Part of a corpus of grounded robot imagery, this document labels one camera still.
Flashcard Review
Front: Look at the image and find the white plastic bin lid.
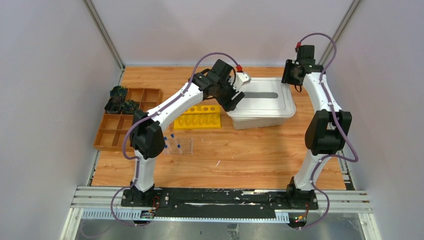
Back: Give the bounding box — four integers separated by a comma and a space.
227, 77, 296, 119

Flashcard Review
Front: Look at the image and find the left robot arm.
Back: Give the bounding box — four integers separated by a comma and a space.
128, 59, 252, 207

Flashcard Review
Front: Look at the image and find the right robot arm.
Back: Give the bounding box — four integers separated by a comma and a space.
281, 43, 352, 209

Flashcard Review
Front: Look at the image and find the yellow test tube rack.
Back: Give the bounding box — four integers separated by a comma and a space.
173, 105, 222, 130

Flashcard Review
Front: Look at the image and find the beige plastic bin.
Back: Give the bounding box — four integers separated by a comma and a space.
230, 116, 289, 130

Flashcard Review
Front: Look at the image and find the clear well plate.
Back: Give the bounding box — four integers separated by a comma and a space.
164, 136, 194, 155

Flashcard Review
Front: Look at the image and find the wooden compartment tray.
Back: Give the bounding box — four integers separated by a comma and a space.
93, 85, 163, 152

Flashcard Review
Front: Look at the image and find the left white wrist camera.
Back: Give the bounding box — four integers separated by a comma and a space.
231, 72, 252, 92

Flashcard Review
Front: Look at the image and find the green coiled cable bundle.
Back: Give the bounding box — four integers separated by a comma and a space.
104, 85, 140, 116

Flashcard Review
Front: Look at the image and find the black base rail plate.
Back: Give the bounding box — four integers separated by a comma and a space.
120, 187, 319, 220

